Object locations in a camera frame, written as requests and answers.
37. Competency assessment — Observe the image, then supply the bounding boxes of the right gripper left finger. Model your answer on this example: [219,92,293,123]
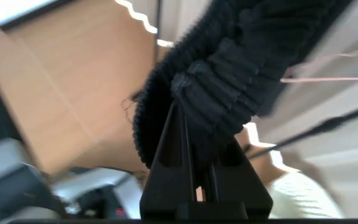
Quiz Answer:
[140,99,197,218]

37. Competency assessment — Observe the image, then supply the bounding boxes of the black shorts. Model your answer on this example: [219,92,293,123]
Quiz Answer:
[131,0,354,169]

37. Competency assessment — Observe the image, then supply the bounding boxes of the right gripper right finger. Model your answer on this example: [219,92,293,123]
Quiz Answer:
[209,138,273,218]

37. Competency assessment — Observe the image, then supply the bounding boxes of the black clothes rack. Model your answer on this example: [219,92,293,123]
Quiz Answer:
[246,101,358,160]

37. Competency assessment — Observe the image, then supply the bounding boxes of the beige curtain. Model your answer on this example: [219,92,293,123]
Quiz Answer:
[116,0,358,218]

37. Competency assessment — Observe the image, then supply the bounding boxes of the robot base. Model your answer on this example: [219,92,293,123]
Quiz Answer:
[0,57,144,220]

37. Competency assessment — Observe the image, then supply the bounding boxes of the pink clothes hanger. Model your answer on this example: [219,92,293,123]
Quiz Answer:
[280,40,358,85]

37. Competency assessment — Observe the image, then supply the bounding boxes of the white laundry basket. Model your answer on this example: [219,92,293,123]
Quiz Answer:
[265,170,345,219]

